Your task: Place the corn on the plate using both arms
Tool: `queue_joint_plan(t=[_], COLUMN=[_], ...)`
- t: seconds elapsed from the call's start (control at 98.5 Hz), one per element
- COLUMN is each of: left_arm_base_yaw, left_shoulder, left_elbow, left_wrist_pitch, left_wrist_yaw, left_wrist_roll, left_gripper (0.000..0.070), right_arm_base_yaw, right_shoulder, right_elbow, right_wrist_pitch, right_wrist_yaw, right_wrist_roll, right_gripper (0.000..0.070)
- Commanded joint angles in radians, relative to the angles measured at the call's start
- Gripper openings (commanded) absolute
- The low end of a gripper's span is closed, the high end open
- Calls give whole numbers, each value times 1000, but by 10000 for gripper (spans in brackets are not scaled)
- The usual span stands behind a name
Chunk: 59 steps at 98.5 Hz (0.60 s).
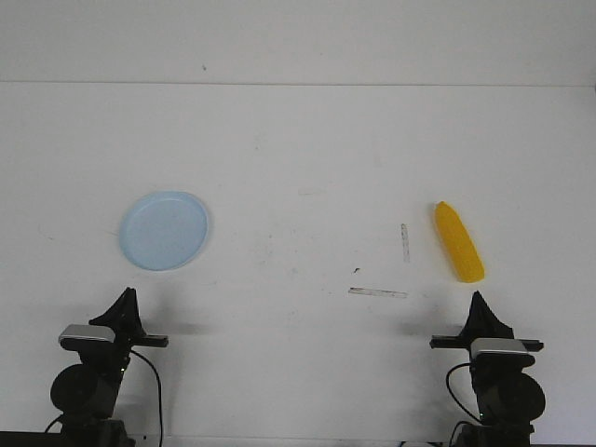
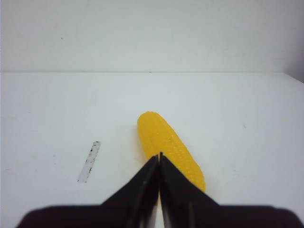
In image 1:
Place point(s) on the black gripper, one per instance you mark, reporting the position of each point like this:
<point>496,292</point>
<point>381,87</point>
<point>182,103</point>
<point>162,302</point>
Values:
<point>123,318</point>
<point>481,323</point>

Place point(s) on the yellow corn cob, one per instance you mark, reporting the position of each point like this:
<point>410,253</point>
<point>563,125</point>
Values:
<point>458,244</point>

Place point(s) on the light blue round plate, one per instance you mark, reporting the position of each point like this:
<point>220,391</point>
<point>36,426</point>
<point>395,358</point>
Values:
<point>164,230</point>

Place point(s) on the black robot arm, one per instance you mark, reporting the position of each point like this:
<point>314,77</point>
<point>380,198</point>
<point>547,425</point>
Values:
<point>508,399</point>
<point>86,392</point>

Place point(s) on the clear tape strip horizontal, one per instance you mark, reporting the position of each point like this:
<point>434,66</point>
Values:
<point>378,293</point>

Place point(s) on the clear tape strip vertical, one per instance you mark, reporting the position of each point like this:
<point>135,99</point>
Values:
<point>404,234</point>

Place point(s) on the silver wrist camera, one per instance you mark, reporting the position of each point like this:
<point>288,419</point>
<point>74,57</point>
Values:
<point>512,351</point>
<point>77,337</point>

